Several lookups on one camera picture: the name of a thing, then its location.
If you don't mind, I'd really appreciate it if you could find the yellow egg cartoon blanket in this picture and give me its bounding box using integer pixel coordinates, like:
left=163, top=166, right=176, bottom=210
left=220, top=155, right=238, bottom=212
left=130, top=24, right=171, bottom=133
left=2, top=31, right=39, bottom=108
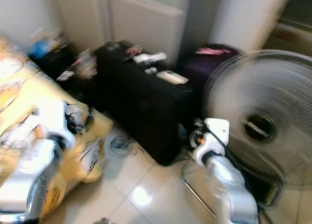
left=0, top=36, right=114, bottom=223

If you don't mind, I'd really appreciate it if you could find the large black suitcase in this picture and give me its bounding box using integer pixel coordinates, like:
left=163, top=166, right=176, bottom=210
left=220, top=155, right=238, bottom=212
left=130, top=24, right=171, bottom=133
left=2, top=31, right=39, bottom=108
left=94, top=41, right=196, bottom=166

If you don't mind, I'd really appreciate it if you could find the white oblong luggage tag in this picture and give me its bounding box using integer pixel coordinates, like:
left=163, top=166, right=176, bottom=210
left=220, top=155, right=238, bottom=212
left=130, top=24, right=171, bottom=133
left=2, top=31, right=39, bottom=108
left=156, top=70, right=190, bottom=85

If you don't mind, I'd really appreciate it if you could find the black bag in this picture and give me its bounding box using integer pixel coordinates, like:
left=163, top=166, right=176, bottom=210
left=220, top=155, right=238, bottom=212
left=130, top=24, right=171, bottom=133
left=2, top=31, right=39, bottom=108
left=36, top=44, right=96, bottom=96

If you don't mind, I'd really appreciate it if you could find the dark purple suitcase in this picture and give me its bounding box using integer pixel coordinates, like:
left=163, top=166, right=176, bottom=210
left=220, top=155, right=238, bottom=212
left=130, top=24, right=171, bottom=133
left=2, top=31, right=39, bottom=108
left=179, top=43, right=243, bottom=105

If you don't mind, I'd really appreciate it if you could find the small blue object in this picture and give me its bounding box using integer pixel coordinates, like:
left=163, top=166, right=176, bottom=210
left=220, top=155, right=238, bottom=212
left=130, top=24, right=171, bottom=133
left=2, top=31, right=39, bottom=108
left=29, top=40, right=53, bottom=58

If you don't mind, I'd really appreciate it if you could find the grey standing fan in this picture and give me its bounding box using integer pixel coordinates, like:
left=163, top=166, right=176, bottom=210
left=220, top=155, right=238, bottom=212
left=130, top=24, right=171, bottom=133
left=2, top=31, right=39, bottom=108
left=202, top=49, right=312, bottom=191

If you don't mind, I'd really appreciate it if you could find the white paper slip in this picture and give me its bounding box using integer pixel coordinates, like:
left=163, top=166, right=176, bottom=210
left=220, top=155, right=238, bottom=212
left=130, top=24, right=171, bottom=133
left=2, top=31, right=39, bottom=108
left=134, top=52, right=168, bottom=65

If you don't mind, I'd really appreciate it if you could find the white panel door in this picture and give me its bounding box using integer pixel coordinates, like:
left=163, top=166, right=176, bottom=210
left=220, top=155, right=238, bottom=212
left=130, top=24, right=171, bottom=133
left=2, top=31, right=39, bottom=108
left=55, top=0, right=194, bottom=64

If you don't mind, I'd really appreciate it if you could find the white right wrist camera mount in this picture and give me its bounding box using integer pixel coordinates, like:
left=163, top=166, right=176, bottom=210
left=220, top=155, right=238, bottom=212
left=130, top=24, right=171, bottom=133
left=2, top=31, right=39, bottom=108
left=193, top=118, right=231, bottom=166

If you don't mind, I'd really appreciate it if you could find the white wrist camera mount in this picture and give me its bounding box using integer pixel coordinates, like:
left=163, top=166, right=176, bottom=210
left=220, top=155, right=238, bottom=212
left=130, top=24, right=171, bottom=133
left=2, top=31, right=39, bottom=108
left=193, top=118, right=231, bottom=166
left=33, top=98, right=75, bottom=143

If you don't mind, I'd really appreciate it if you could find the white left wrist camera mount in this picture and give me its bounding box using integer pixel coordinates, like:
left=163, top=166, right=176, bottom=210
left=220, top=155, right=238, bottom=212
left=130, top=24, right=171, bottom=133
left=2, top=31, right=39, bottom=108
left=33, top=98, right=75, bottom=143

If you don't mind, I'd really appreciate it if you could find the chrome tube frame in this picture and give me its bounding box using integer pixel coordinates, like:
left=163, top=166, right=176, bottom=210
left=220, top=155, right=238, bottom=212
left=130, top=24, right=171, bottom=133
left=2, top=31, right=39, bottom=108
left=181, top=160, right=221, bottom=221

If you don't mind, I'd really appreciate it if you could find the pink strap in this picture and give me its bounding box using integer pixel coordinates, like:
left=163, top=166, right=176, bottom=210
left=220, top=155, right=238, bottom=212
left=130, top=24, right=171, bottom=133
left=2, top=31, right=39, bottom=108
left=196, top=47, right=233, bottom=56

